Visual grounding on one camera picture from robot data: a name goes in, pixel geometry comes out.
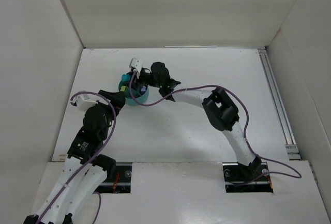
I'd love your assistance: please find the teal round divided container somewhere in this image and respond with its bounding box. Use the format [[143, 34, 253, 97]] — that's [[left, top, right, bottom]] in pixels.
[[118, 80, 149, 106]]

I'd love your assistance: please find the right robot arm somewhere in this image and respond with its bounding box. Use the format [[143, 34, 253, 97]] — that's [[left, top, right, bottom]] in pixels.
[[130, 62, 261, 177]]

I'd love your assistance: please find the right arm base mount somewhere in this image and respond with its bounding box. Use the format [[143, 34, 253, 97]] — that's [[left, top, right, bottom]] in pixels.
[[222, 162, 274, 193]]

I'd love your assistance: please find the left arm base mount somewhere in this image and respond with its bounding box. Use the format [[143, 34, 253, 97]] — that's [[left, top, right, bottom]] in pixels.
[[96, 162, 132, 194]]

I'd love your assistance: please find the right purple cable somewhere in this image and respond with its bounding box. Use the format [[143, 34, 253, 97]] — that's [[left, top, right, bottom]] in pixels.
[[129, 71, 303, 181]]

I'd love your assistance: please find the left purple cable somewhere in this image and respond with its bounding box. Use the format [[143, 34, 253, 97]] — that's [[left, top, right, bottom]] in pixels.
[[38, 92, 116, 224]]

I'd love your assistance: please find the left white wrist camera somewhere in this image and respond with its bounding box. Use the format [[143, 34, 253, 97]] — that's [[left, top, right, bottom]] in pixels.
[[70, 92, 97, 111]]

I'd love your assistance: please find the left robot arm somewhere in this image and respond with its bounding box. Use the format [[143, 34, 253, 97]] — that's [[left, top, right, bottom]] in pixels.
[[24, 90, 126, 223]]

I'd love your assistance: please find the purple cable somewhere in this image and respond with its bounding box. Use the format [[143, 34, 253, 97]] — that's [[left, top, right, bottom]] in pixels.
[[38, 92, 116, 224], [129, 71, 303, 181]]

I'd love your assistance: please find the teal rounded lego piece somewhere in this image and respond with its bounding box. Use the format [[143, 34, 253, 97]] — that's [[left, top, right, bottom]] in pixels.
[[121, 74, 131, 83]]

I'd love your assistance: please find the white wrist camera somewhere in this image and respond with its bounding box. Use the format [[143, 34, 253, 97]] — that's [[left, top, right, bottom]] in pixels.
[[129, 57, 143, 78], [70, 92, 97, 111]]

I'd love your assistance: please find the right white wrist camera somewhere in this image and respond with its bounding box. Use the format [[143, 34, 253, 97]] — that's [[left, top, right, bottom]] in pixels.
[[129, 57, 143, 78]]

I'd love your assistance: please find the aluminium rail right side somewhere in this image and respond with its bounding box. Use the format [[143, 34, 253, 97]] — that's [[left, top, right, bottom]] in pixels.
[[258, 49, 302, 160]]

